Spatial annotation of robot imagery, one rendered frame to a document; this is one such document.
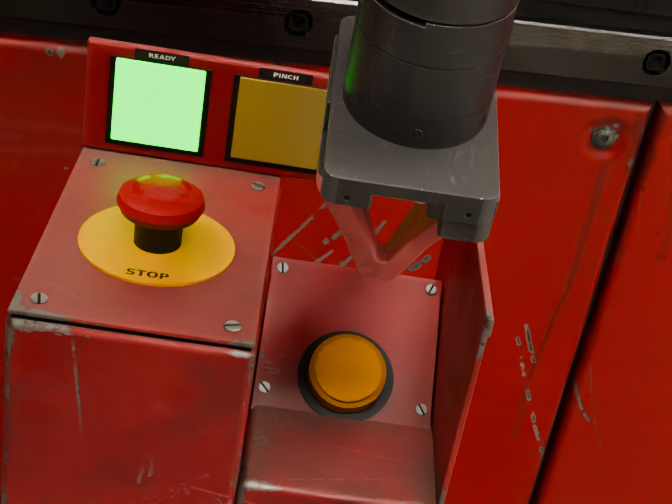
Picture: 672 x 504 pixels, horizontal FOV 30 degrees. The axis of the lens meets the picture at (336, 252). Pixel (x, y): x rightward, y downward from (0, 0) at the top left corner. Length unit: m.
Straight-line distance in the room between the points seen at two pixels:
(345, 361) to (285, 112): 0.13
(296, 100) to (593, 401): 0.46
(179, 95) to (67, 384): 0.17
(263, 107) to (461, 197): 0.20
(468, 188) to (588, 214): 0.46
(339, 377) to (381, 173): 0.18
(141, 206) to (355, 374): 0.14
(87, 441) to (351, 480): 0.12
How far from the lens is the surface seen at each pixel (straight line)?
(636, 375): 1.01
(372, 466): 0.59
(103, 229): 0.59
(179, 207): 0.56
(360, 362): 0.61
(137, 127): 0.65
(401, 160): 0.46
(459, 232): 0.47
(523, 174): 0.88
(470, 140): 0.48
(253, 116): 0.64
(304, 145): 0.64
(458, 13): 0.43
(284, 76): 0.63
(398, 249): 0.54
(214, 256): 0.58
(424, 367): 0.63
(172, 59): 0.63
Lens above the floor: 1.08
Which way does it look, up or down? 30 degrees down
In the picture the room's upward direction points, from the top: 10 degrees clockwise
